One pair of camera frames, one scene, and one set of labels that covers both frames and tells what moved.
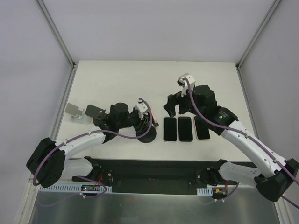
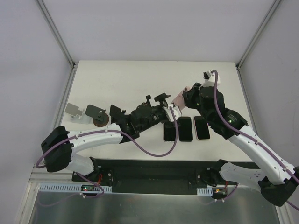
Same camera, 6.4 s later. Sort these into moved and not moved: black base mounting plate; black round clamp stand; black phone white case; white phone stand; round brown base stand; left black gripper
Moved: left black gripper; black round clamp stand
Not moved: black base mounting plate; round brown base stand; white phone stand; black phone white case
